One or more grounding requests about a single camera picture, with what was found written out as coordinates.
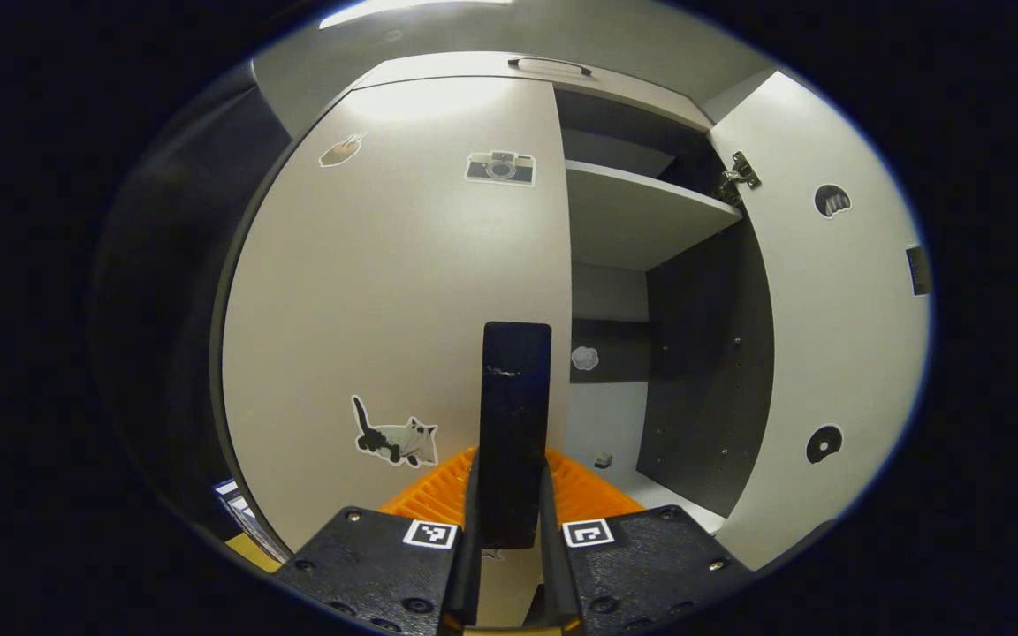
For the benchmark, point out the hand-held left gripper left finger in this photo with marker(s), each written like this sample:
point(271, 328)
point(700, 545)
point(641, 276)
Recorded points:
point(376, 574)

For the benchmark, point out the white wide cabinet shelf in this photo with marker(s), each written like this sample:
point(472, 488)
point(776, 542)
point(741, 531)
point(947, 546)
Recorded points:
point(633, 216)

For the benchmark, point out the white cabinet door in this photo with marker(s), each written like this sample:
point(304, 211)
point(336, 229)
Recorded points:
point(385, 283)
point(836, 336)

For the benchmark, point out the white cabinet drawer front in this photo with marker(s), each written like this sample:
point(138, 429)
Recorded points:
point(438, 69)

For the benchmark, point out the white cabinet bottom shelf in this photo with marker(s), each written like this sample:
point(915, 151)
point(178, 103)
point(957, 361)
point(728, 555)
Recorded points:
point(668, 495)

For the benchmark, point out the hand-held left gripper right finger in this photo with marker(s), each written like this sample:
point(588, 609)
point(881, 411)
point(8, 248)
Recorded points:
point(650, 570)

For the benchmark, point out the ceiling light panel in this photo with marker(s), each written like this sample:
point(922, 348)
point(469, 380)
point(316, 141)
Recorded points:
point(412, 9)

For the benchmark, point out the white double-door shoe cabinet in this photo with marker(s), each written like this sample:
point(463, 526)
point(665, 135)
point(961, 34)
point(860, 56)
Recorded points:
point(708, 371)

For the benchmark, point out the metal right door hinge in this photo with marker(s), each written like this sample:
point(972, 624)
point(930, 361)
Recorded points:
point(739, 177)

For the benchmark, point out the white narrow cabinet shelf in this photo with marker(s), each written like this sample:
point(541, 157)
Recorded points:
point(606, 150)

